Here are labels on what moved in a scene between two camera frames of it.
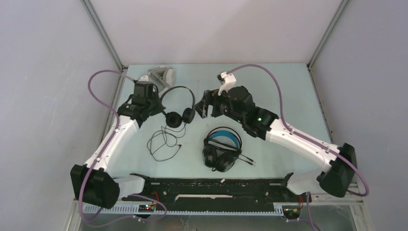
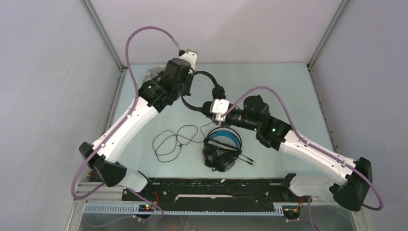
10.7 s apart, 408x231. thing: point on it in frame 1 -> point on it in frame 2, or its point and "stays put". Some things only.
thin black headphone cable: [166, 142] -> [167, 145]
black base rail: [212, 195] stays put
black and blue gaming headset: [222, 147] stays put
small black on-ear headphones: [173, 119] -> [218, 93]
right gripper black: [210, 98] -> [226, 121]
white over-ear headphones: [162, 76] stays put
